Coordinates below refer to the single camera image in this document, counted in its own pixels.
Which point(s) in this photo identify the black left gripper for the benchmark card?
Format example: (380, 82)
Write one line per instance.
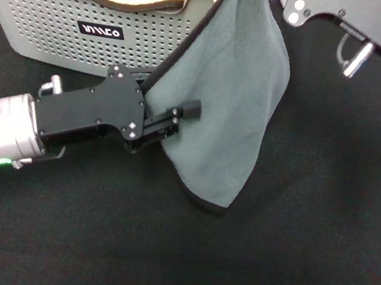
(101, 109)

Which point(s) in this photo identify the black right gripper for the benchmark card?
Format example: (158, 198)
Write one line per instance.
(362, 14)

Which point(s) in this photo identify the grey perforated storage box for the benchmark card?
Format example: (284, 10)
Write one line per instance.
(52, 6)

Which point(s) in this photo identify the black tablecloth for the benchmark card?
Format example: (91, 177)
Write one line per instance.
(270, 236)

